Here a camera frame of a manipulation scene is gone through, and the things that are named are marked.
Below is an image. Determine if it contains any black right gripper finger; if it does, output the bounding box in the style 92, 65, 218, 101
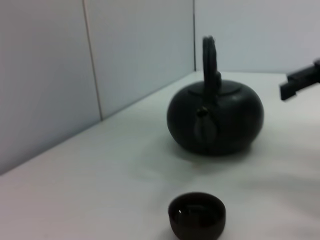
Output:
279, 57, 320, 102

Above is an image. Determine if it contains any black round teapot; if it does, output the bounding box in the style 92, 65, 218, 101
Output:
166, 35, 265, 157

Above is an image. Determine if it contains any dark brown teacup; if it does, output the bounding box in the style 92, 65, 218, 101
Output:
167, 191, 227, 240

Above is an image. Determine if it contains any brown tea liquid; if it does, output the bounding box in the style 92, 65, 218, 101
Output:
174, 202, 221, 227

